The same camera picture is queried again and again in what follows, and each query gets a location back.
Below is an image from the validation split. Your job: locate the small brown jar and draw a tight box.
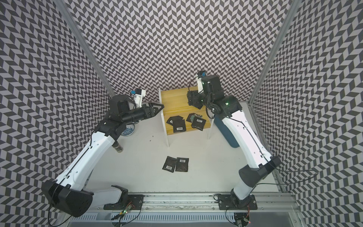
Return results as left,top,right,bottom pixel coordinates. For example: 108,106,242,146
112,141,123,153

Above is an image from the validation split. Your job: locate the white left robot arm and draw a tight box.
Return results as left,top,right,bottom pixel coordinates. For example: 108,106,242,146
41,95,164,218

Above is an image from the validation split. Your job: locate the blue patterned ceramic bowl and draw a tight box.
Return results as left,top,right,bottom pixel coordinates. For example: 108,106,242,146
121,124,135,137

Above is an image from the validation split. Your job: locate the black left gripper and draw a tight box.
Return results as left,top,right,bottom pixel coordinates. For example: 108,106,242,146
121,102,164,125

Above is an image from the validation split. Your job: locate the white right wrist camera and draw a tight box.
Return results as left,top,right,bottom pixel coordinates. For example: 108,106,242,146
196,71,207,93

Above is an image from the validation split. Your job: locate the blue tray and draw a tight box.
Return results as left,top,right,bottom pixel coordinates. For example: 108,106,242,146
214,116,240,148

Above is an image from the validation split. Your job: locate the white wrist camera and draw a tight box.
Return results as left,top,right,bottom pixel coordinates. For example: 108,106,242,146
131,89,146,108
196,71,207,93

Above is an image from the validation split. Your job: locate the wooden shelf white frame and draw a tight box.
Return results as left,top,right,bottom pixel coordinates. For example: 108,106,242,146
158,87,214,147

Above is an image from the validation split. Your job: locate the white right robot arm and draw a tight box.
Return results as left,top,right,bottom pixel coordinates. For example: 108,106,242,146
187,71,281,209

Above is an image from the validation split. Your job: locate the black tea bag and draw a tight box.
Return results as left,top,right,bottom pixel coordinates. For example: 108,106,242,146
162,156,177,173
173,120,186,133
175,158,189,172
192,117,206,131
166,115,183,126

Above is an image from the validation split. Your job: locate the green tea bag lower back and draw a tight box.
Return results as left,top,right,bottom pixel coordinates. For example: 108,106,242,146
186,113,202,123

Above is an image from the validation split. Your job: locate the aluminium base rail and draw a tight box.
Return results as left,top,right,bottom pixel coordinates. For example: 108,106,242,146
66,193,305,227

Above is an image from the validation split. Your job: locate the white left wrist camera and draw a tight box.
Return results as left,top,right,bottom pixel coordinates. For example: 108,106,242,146
131,89,146,108

